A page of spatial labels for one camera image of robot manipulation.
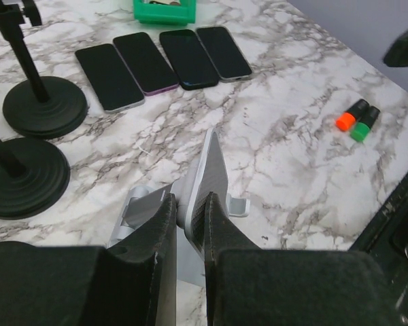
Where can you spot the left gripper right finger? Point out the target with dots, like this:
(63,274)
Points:
(247,285)

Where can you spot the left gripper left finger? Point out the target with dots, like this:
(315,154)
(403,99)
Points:
(130,283)

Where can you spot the silver phone stand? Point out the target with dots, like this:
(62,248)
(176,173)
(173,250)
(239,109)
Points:
(205,174)

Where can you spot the black phone stand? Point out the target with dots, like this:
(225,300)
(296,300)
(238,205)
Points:
(40,107)
(34,174)

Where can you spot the silver edged black phone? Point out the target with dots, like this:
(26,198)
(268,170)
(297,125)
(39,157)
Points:
(110,79)

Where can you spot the purple edged black phone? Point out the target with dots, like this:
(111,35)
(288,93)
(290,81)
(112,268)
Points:
(146,64)

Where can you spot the orange capped marker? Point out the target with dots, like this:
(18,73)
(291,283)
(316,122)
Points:
(351,115)

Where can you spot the green capped marker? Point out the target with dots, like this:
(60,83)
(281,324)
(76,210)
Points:
(365,124)

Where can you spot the green plastic bin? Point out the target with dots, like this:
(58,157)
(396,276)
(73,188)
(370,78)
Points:
(150,13)

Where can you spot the black mounting rail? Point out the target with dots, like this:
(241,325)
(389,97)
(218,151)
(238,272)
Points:
(385,239)

